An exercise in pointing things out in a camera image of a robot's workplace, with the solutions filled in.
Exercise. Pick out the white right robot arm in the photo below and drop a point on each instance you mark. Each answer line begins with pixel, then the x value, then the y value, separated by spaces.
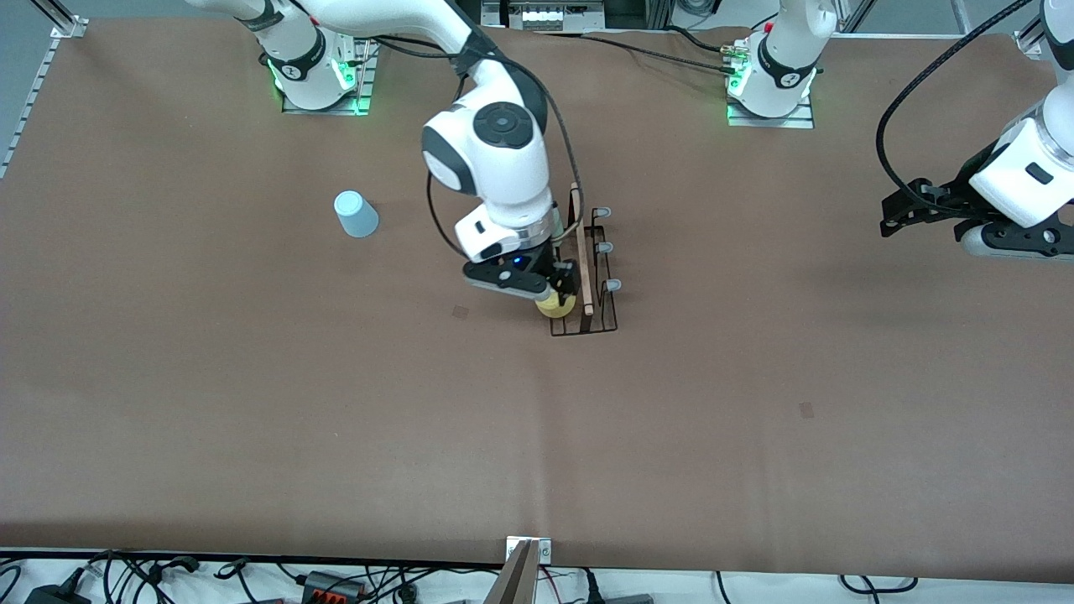
pixel 495 168

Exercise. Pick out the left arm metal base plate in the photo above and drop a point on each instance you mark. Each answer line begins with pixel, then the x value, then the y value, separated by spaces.
pixel 772 122

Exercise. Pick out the aluminium corner bracket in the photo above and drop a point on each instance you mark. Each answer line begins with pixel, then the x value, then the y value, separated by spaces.
pixel 69 25

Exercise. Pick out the light blue plastic cup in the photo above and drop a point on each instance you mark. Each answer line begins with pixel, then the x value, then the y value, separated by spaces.
pixel 359 220

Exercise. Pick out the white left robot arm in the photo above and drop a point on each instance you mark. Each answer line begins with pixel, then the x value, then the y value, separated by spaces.
pixel 789 50

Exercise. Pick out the yellow plastic cup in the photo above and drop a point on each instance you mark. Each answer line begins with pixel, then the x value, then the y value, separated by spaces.
pixel 554 307

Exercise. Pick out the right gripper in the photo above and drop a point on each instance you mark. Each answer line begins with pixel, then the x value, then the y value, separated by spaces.
pixel 555 265

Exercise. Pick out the perforated aluminium rail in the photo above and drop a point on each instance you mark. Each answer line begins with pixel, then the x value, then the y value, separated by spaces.
pixel 38 80

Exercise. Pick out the black power adapter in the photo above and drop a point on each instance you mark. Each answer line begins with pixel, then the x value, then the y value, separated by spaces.
pixel 54 596

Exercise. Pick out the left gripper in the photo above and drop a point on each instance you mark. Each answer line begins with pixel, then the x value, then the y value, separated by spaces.
pixel 959 195

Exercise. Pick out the grey angled post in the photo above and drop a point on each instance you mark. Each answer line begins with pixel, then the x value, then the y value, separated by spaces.
pixel 516 583

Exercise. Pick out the small metal bracket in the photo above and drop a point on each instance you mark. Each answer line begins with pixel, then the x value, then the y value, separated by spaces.
pixel 544 550

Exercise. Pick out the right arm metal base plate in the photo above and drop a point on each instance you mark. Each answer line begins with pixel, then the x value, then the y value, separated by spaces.
pixel 327 110

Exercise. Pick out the white electronics box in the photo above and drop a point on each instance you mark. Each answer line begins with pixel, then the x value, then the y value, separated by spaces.
pixel 544 15

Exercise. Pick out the black orange connector box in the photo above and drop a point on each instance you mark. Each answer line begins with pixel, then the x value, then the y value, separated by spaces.
pixel 331 585

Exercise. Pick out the brown table cover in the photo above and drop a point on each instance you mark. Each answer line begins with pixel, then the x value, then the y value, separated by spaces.
pixel 537 419

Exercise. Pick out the black plug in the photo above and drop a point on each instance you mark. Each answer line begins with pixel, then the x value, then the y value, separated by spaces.
pixel 591 587

